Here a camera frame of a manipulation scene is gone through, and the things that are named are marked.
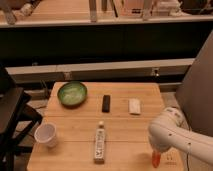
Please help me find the green ceramic bowl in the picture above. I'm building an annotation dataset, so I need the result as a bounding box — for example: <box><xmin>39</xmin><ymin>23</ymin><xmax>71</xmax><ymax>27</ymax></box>
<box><xmin>57</xmin><ymin>81</ymin><xmax>87</xmax><ymax>107</ymax></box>

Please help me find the white paper cup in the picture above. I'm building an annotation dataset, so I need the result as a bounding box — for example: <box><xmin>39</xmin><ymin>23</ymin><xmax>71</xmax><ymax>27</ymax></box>
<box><xmin>34</xmin><ymin>123</ymin><xmax>57</xmax><ymax>148</ymax></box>

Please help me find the grey metal rail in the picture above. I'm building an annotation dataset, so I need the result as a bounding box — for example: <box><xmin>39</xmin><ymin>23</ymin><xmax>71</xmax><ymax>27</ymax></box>
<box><xmin>7</xmin><ymin>58</ymin><xmax>194</xmax><ymax>83</ymax></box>

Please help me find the black rectangular block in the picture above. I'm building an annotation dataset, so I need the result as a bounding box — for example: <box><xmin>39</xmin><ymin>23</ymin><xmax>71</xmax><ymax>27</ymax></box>
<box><xmin>102</xmin><ymin>95</ymin><xmax>110</xmax><ymax>112</ymax></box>

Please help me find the red orange pepper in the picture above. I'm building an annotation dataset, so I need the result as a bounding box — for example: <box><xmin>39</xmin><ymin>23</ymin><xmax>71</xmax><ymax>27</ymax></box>
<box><xmin>152</xmin><ymin>151</ymin><xmax>161</xmax><ymax>168</ymax></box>

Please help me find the black side table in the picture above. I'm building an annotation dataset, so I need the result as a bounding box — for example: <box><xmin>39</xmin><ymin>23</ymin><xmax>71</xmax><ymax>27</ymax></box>
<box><xmin>0</xmin><ymin>64</ymin><xmax>42</xmax><ymax>171</ymax></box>

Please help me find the white sauce bottle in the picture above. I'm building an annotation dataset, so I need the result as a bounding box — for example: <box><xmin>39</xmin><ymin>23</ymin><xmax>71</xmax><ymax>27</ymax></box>
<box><xmin>94</xmin><ymin>121</ymin><xmax>106</xmax><ymax>164</ymax></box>

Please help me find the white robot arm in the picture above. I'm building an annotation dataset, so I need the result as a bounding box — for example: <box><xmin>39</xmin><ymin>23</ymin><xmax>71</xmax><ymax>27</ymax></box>
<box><xmin>148</xmin><ymin>107</ymin><xmax>213</xmax><ymax>167</ymax></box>

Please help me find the grey panel board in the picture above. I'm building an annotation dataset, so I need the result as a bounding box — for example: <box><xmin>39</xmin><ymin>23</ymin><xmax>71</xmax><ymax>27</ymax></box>
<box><xmin>176</xmin><ymin>30</ymin><xmax>213</xmax><ymax>137</ymax></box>

